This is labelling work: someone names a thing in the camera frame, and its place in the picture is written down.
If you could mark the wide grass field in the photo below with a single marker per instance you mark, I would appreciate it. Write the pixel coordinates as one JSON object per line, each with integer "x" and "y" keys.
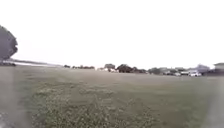
{"x": 110, "y": 96}

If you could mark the distant row of buildings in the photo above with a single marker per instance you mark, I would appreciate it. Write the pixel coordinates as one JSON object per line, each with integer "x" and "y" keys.
{"x": 150, "y": 69}

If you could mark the white vehicle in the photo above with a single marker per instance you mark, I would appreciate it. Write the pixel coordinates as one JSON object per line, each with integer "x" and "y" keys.
{"x": 194, "y": 73}

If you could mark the lone dark tree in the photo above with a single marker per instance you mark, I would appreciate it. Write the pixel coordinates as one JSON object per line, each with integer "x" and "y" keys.
{"x": 6, "y": 45}

